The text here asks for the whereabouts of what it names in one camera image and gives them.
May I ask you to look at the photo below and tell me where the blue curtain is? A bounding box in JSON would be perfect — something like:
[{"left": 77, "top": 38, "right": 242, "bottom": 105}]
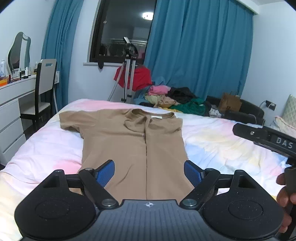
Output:
[
  {"left": 144, "top": 1, "right": 253, "bottom": 99},
  {"left": 41, "top": 0, "right": 83, "bottom": 110}
]

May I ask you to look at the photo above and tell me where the white black chair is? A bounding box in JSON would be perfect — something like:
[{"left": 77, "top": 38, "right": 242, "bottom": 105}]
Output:
[{"left": 20, "top": 59, "right": 57, "bottom": 131}]

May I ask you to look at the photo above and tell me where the patterned pillow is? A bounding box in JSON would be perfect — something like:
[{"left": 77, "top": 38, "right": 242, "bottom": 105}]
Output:
[{"left": 274, "top": 94, "right": 296, "bottom": 138}]

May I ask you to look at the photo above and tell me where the white dresser desk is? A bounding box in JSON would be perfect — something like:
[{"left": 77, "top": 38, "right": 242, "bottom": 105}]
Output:
[{"left": 0, "top": 76, "right": 36, "bottom": 166}]

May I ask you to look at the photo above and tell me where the green garment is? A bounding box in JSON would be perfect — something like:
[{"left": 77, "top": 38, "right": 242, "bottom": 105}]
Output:
[{"left": 169, "top": 98, "right": 207, "bottom": 116}]

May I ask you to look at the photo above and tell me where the tan zip-up shirt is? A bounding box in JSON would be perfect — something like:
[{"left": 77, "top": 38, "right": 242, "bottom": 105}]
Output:
[{"left": 59, "top": 109, "right": 193, "bottom": 201}]

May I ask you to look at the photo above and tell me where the blue curtain right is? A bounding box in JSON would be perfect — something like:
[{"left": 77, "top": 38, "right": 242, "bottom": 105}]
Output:
[{"left": 144, "top": 1, "right": 253, "bottom": 99}]

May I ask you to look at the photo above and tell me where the wall power outlet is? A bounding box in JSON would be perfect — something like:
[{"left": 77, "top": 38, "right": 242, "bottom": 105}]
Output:
[{"left": 265, "top": 100, "right": 276, "bottom": 111}]

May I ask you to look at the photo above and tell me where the black sofa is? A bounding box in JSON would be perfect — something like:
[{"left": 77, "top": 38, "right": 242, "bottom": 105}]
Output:
[{"left": 206, "top": 96, "right": 265, "bottom": 126}]

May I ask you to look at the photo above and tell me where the person's right hand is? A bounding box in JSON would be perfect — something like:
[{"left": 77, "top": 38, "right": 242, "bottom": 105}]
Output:
[{"left": 276, "top": 173, "right": 295, "bottom": 233}]

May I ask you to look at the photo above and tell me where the pink garment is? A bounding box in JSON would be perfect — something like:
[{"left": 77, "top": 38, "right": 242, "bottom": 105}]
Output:
[{"left": 148, "top": 85, "right": 171, "bottom": 95}]

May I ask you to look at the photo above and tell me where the red garment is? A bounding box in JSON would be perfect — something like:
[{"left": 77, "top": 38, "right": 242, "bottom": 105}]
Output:
[{"left": 114, "top": 65, "right": 152, "bottom": 91}]

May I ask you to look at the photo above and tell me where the white spray bottle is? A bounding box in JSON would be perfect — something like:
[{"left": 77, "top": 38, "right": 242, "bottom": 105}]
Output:
[{"left": 0, "top": 59, "right": 6, "bottom": 77}]

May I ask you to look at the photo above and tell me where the blue curtain left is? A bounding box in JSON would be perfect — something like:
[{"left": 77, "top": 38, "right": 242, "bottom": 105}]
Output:
[{"left": 41, "top": 0, "right": 83, "bottom": 110}]

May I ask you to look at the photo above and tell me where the orange box on desk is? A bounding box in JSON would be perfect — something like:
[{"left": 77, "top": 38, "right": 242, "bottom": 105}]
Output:
[{"left": 0, "top": 78, "right": 8, "bottom": 87}]

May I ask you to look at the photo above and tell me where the black garment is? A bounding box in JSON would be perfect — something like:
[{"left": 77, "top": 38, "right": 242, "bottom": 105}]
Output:
[{"left": 166, "top": 87, "right": 197, "bottom": 104}]

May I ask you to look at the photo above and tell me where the silver tripod stand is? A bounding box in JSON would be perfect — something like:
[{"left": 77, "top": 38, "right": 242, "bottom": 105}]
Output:
[{"left": 107, "top": 37, "right": 138, "bottom": 103}]

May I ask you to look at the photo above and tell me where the vanity mirror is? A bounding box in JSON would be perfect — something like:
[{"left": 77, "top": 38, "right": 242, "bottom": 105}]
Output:
[{"left": 8, "top": 32, "right": 31, "bottom": 75}]

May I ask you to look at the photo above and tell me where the brown paper bag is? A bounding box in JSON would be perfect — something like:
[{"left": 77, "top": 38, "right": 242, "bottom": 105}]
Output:
[{"left": 218, "top": 92, "right": 242, "bottom": 112}]

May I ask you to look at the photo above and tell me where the pastel tie-dye bed sheet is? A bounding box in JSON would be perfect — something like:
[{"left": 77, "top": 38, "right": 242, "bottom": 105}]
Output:
[{"left": 1, "top": 113, "right": 286, "bottom": 240}]

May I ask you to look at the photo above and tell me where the beige yellow garment pile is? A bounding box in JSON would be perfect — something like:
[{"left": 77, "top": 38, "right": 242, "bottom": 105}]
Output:
[{"left": 145, "top": 94, "right": 180, "bottom": 108}]

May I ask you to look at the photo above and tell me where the dark window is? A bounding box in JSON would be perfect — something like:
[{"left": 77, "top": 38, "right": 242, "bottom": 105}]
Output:
[{"left": 89, "top": 0, "right": 157, "bottom": 64}]

